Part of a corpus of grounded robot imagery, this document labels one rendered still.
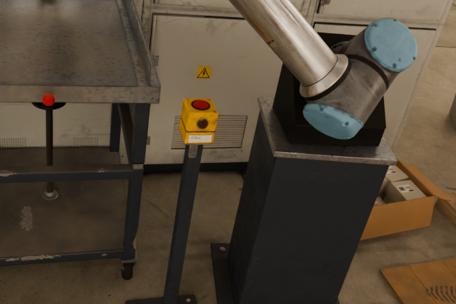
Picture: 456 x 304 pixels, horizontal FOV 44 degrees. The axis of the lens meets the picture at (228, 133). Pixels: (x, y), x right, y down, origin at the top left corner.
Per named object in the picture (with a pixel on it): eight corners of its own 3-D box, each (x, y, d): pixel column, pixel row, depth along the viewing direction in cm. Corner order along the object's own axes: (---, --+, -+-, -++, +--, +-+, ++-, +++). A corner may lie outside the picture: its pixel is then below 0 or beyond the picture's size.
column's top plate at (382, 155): (364, 110, 196) (365, 106, 194) (395, 165, 169) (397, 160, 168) (256, 101, 189) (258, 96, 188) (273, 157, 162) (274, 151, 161)
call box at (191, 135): (213, 145, 150) (219, 112, 144) (184, 146, 148) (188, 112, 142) (206, 128, 156) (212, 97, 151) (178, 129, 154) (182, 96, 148)
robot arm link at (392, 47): (397, 60, 163) (433, 39, 147) (367, 104, 158) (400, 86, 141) (357, 27, 162) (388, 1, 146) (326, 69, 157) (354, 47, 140)
